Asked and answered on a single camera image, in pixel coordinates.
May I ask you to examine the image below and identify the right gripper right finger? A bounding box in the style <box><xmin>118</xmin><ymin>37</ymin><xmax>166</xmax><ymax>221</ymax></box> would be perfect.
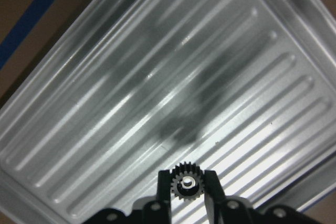
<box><xmin>204</xmin><ymin>170</ymin><xmax>254</xmax><ymax>223</ymax></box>

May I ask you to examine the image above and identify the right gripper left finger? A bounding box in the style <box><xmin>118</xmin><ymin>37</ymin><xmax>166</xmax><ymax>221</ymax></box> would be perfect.
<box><xmin>131</xmin><ymin>170</ymin><xmax>172</xmax><ymax>223</ymax></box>

